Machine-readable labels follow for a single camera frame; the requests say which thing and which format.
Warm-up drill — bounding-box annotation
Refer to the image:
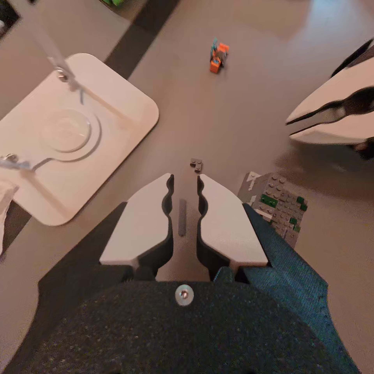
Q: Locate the grey desk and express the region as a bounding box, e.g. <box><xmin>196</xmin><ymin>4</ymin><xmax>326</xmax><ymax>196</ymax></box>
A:
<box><xmin>0</xmin><ymin>0</ymin><xmax>374</xmax><ymax>374</ymax></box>

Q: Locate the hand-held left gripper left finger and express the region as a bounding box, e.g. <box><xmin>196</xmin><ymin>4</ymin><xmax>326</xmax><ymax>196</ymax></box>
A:
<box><xmin>99</xmin><ymin>173</ymin><xmax>175</xmax><ymax>280</ymax></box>

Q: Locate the white paper bag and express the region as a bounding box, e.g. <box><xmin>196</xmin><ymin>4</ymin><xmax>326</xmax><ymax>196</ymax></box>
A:
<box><xmin>0</xmin><ymin>178</ymin><xmax>19</xmax><ymax>255</ymax></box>

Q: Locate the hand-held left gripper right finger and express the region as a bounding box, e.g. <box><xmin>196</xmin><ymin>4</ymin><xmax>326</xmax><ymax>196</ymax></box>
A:
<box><xmin>197</xmin><ymin>174</ymin><xmax>269</xmax><ymax>280</ymax></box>

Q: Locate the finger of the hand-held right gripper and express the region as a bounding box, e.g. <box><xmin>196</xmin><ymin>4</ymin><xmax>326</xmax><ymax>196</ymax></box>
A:
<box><xmin>289</xmin><ymin>110</ymin><xmax>374</xmax><ymax>145</ymax></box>
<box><xmin>285</xmin><ymin>57</ymin><xmax>374</xmax><ymax>126</ymax></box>

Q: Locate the white book stand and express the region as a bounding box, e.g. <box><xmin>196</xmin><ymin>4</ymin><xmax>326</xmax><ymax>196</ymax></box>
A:
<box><xmin>0</xmin><ymin>18</ymin><xmax>160</xmax><ymax>227</ymax></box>

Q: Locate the tall grey pillar brick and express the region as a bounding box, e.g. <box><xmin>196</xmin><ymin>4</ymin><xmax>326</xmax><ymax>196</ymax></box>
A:
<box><xmin>178</xmin><ymin>198</ymin><xmax>188</xmax><ymax>237</ymax></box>

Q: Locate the small toy minifigure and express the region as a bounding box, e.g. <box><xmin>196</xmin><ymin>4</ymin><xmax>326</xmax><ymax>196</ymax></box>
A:
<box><xmin>209</xmin><ymin>37</ymin><xmax>230</xmax><ymax>74</ymax></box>

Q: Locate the grey brick tower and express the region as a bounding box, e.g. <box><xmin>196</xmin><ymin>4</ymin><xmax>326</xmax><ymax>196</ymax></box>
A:
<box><xmin>237</xmin><ymin>171</ymin><xmax>293</xmax><ymax>226</ymax></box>

